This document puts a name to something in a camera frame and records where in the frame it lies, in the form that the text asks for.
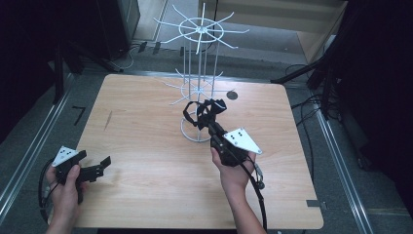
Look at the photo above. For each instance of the grey tape piece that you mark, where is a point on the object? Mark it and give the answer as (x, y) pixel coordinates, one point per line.
(313, 203)

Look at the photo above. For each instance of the person's right hand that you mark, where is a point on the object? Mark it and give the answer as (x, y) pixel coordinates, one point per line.
(235, 177)

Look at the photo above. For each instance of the beige wooden board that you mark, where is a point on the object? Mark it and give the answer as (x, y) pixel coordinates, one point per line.
(292, 13)

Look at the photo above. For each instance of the black metal stand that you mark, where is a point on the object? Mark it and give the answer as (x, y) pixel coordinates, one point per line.
(59, 71)

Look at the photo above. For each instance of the person's left hand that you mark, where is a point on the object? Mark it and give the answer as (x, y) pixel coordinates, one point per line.
(65, 198)

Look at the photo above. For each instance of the metal floor rail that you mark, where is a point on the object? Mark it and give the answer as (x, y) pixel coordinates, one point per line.
(29, 162)
(344, 169)

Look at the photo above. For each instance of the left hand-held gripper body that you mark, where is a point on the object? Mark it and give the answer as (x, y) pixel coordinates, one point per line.
(66, 156)

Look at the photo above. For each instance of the black angled stand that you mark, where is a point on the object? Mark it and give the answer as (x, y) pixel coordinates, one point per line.
(308, 70)

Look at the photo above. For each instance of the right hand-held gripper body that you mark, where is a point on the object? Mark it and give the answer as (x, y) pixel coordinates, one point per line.
(242, 139)

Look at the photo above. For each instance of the black power adapter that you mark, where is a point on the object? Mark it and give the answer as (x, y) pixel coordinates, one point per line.
(142, 46)
(157, 47)

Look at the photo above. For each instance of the dark cabinet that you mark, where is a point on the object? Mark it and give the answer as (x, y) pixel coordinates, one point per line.
(118, 26)

